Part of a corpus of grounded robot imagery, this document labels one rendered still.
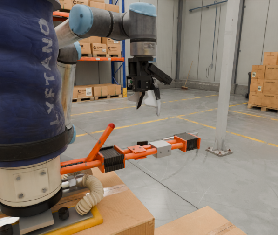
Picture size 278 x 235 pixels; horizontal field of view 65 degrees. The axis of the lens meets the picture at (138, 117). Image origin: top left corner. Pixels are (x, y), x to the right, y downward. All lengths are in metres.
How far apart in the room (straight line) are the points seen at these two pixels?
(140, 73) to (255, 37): 10.15
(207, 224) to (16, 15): 1.33
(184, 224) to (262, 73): 6.52
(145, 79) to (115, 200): 0.43
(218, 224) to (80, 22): 1.26
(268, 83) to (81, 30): 6.97
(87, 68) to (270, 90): 6.89
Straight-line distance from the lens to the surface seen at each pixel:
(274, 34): 10.49
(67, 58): 1.35
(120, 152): 0.77
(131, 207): 0.76
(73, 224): 0.69
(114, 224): 0.70
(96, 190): 0.70
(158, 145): 0.85
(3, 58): 0.56
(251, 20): 11.02
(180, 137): 0.93
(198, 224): 1.45
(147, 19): 0.75
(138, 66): 0.75
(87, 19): 0.77
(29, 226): 0.67
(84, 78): 9.81
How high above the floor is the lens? 1.46
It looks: 15 degrees down
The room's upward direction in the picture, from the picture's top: straight up
